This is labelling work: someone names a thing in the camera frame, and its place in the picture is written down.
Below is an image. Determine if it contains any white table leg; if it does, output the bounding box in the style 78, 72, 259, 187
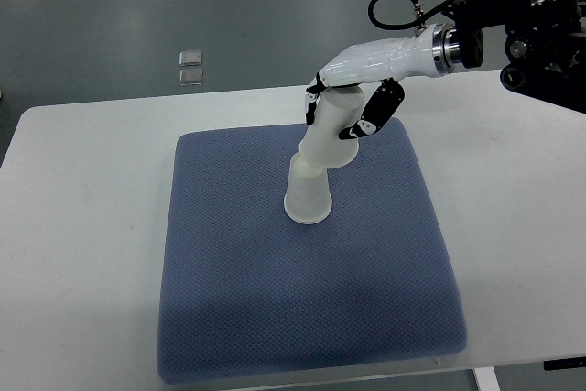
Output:
472, 367, 501, 391

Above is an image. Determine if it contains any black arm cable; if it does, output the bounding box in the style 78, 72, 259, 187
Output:
368, 0, 459, 37

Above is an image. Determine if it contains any white paper cup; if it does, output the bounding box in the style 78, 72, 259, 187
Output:
299, 86, 364, 168
284, 152, 332, 224

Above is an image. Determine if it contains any white paper cup on mat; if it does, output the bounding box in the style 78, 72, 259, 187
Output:
284, 152, 332, 224

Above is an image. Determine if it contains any upper metal floor plate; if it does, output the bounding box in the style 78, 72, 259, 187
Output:
179, 49, 202, 67

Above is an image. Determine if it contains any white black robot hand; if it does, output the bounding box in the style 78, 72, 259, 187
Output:
305, 25, 453, 140

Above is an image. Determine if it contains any blue quilted mat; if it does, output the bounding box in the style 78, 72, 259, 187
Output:
157, 119, 467, 384

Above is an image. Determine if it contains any black table control panel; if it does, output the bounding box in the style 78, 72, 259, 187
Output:
543, 356, 586, 371

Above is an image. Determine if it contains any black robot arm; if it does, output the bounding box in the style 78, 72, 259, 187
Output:
439, 0, 585, 114

